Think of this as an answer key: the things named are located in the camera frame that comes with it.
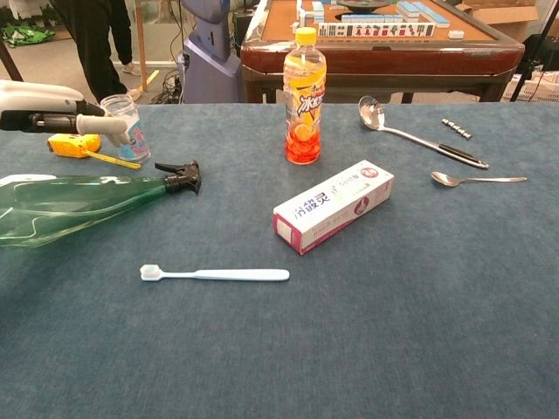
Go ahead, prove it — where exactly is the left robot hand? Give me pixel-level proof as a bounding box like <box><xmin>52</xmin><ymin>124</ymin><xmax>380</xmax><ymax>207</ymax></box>
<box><xmin>0</xmin><ymin>79</ymin><xmax>132</xmax><ymax>148</ymax></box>

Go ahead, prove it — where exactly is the green transparent spray bottle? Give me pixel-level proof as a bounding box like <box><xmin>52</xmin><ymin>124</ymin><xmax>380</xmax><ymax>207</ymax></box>
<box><xmin>0</xmin><ymin>159</ymin><xmax>203</xmax><ymax>249</ymax></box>

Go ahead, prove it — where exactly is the orange drink bottle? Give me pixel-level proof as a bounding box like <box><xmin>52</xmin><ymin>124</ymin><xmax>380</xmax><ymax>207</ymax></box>
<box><xmin>282</xmin><ymin>26</ymin><xmax>328</xmax><ymax>166</ymax></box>

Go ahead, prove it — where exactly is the black tripod stand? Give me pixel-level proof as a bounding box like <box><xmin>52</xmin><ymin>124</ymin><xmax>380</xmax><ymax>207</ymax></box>
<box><xmin>509</xmin><ymin>0</ymin><xmax>559</xmax><ymax>102</ymax></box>

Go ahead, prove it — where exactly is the yellow tape measure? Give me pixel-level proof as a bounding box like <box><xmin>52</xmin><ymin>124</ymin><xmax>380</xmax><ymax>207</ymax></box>
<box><xmin>46</xmin><ymin>133</ymin><xmax>142</xmax><ymax>170</ymax></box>

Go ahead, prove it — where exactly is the green bag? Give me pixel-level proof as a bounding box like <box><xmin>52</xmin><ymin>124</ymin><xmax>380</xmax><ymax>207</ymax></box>
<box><xmin>0</xmin><ymin>24</ymin><xmax>57</xmax><ymax>48</ymax></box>

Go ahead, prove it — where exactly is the person in black trousers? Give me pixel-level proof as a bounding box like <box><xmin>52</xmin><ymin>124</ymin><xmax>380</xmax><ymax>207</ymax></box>
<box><xmin>48</xmin><ymin>0</ymin><xmax>141</xmax><ymax>105</ymax></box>

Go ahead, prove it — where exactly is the clear plastic jar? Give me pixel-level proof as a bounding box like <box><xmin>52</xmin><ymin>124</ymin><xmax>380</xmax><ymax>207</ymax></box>
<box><xmin>100</xmin><ymin>93</ymin><xmax>152</xmax><ymax>165</ymax></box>

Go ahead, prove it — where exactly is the blue grey machine base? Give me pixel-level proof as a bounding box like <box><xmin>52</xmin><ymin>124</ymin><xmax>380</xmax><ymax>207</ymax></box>
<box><xmin>176</xmin><ymin>0</ymin><xmax>242</xmax><ymax>105</ymax></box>

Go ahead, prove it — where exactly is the light blue toothbrush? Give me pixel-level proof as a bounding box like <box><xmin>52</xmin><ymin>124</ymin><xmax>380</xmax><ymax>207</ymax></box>
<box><xmin>139</xmin><ymin>264</ymin><xmax>291</xmax><ymax>284</ymax></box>

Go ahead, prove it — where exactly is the white pink toothpaste box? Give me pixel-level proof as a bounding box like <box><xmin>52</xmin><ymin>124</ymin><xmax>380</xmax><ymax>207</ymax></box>
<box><xmin>273</xmin><ymin>159</ymin><xmax>396</xmax><ymax>256</ymax></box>

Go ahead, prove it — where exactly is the row of face mahjong tiles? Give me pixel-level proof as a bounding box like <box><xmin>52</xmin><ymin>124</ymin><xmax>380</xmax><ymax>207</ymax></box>
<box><xmin>317</xmin><ymin>22</ymin><xmax>437</xmax><ymax>39</ymax></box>

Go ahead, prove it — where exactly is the brown mahjong table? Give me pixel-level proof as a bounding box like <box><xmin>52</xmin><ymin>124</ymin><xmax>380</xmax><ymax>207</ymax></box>
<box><xmin>239</xmin><ymin>0</ymin><xmax>526</xmax><ymax>105</ymax></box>

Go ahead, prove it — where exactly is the small steel spoon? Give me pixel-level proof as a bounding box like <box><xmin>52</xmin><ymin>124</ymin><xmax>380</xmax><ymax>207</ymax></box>
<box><xmin>430</xmin><ymin>170</ymin><xmax>528</xmax><ymax>189</ymax></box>

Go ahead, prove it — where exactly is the small metal bit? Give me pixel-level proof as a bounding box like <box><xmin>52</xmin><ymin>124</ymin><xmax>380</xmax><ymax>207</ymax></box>
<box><xmin>441</xmin><ymin>117</ymin><xmax>474</xmax><ymax>141</ymax></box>

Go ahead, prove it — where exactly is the blue felt table cloth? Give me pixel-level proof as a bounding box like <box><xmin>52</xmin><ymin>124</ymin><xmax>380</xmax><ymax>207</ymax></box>
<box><xmin>0</xmin><ymin>103</ymin><xmax>559</xmax><ymax>419</ymax></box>

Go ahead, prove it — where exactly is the cardboard box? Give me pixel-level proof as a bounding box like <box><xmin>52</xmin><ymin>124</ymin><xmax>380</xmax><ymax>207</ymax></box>
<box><xmin>453</xmin><ymin>0</ymin><xmax>542</xmax><ymax>43</ymax></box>

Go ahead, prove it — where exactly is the white crate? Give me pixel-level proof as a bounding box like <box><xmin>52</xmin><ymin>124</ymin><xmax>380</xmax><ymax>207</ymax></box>
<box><xmin>501</xmin><ymin>69</ymin><xmax>559</xmax><ymax>102</ymax></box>

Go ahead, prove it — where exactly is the black cable bundle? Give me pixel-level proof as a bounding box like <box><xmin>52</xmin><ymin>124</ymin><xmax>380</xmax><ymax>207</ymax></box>
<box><xmin>150</xmin><ymin>67</ymin><xmax>183</xmax><ymax>105</ymax></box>

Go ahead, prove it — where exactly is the steel ladle black handle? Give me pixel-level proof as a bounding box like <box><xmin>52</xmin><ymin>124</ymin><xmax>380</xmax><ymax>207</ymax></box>
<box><xmin>357</xmin><ymin>95</ymin><xmax>490</xmax><ymax>170</ymax></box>

